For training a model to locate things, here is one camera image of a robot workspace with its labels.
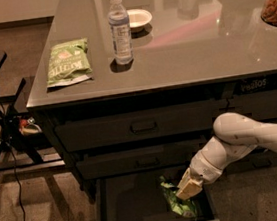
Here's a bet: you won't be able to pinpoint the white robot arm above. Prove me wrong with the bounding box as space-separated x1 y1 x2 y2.
176 112 277 200

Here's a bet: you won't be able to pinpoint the green rice chip bag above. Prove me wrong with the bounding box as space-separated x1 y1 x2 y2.
159 176 198 219

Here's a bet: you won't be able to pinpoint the colourful items on shelf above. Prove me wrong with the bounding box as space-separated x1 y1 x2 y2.
19 118 42 136

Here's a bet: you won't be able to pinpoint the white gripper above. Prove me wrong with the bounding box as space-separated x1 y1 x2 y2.
176 149 223 201

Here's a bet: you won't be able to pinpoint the open bottom drawer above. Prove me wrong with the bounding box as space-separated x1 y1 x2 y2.
96 165 221 221

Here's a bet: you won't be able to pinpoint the clear plastic water bottle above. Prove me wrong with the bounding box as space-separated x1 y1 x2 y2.
108 0 133 65

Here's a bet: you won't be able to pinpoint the dark drawer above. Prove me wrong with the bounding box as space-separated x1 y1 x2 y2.
228 90 277 121
224 149 277 174
54 100 226 152
76 136 208 179

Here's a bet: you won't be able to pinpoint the dark bottom right drawer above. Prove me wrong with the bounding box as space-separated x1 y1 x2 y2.
224 149 277 174

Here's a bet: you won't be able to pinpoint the dark middle left drawer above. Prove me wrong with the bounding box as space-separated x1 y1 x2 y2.
76 136 208 179

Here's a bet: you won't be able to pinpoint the black laptop stand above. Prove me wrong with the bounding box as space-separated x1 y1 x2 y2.
0 44 69 201

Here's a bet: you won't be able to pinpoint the green kettle chip bag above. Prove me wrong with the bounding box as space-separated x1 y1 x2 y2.
47 38 92 88

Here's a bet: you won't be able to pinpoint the dark top left drawer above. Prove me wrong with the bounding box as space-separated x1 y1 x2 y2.
54 100 226 152

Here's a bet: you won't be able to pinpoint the black cable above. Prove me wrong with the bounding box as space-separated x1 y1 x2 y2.
0 76 30 221

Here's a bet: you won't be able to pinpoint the white bowl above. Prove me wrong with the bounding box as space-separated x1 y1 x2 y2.
127 9 152 33

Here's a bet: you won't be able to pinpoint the dark top right drawer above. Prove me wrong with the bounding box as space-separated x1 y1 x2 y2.
228 90 277 121

